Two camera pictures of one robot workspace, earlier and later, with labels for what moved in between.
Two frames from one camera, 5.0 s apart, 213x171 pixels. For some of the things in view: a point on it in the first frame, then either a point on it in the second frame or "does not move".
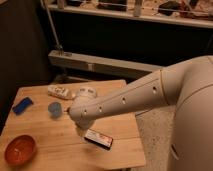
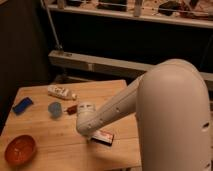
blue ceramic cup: (55, 108) does not move
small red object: (68, 110) does not move
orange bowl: (20, 150) does not move
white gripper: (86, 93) → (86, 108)
